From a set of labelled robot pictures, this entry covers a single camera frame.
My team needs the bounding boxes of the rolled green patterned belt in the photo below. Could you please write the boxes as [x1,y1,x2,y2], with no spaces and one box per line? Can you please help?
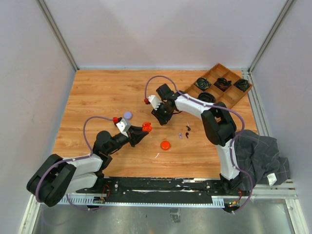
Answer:
[195,77,211,91]

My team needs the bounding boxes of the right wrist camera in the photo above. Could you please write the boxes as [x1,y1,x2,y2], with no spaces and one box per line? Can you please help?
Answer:
[148,95,162,111]

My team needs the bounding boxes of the rolled dark belt lower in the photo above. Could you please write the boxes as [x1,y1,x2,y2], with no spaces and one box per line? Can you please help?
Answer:
[197,92,216,103]

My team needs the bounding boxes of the rolled dark belt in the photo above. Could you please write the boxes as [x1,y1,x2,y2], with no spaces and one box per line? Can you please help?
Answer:
[197,92,216,103]
[214,78,232,92]
[234,79,250,92]

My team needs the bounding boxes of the wooden divided tray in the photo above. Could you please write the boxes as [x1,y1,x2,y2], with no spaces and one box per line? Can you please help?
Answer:
[185,63,253,109]

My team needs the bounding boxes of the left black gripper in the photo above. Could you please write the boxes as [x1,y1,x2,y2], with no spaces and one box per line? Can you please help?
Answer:
[106,125,149,154]

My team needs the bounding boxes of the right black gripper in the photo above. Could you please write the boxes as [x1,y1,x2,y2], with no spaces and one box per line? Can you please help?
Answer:
[152,102,174,125]

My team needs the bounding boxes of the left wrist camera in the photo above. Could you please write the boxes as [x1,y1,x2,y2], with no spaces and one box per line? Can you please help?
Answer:
[116,118,131,137]

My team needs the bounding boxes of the orange earbud case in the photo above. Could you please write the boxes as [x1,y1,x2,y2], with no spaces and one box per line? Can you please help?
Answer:
[160,140,171,150]
[142,122,152,132]

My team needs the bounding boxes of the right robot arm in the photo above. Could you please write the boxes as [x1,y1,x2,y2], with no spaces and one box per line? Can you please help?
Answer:
[144,84,241,195]

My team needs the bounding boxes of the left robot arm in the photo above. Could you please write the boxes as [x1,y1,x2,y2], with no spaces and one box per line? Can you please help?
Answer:
[26,122,152,207]

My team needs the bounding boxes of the grey checked cloth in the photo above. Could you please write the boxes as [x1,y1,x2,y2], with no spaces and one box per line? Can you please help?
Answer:
[234,130,291,191]

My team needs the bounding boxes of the rolled dark belt top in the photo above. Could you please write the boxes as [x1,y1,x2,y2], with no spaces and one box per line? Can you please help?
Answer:
[214,78,232,92]

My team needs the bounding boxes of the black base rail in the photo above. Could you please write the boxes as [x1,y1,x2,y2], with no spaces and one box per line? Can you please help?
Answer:
[77,177,240,206]

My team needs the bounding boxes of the rolled dark belt right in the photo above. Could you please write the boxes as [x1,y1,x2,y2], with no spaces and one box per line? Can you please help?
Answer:
[234,79,250,92]

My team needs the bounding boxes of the purple earbud case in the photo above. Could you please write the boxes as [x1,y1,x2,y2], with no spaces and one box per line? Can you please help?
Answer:
[123,111,133,120]

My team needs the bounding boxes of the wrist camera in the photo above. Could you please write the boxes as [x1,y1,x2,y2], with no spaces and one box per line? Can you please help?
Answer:
[148,95,162,111]
[116,118,131,137]

